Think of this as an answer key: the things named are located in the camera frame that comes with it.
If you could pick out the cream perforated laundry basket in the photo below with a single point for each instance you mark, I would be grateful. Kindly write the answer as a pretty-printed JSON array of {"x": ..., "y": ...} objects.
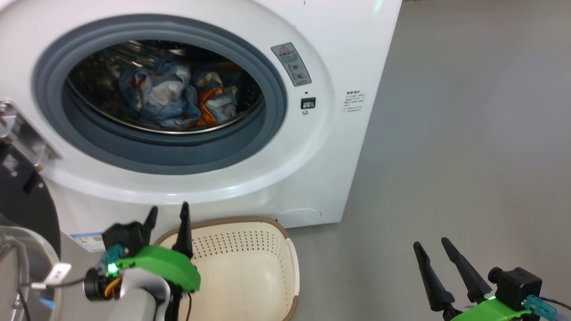
[{"x": 250, "y": 276}]

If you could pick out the blue energy label sticker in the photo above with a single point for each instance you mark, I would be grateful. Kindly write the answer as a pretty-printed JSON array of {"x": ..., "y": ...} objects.
[{"x": 89, "y": 241}]

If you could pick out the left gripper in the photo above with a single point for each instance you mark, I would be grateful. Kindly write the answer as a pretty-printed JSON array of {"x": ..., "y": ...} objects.
[{"x": 169, "y": 265}]

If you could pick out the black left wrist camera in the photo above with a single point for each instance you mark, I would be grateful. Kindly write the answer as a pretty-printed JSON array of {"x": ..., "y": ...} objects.
[{"x": 122, "y": 234}]

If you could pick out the blue garment with orange print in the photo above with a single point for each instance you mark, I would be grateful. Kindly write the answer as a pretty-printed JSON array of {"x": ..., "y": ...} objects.
[{"x": 160, "y": 96}]

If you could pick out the small printed text label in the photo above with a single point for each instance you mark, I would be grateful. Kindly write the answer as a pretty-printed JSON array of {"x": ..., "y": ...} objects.
[{"x": 354, "y": 101}]

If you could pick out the black door latch slot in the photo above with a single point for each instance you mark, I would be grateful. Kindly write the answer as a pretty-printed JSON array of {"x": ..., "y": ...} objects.
[{"x": 308, "y": 103}]

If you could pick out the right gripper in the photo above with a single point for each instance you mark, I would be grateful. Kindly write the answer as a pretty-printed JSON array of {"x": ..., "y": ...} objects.
[{"x": 490, "y": 312}]

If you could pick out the black round glass door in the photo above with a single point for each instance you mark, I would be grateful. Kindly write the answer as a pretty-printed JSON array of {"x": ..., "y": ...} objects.
[{"x": 22, "y": 205}]

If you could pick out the grey warning label sticker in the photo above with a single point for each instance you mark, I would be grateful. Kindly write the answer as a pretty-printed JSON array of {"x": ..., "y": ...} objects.
[{"x": 292, "y": 64}]

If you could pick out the white front-load washing machine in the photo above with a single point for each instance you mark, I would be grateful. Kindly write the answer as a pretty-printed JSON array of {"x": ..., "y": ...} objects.
[{"x": 348, "y": 53}]

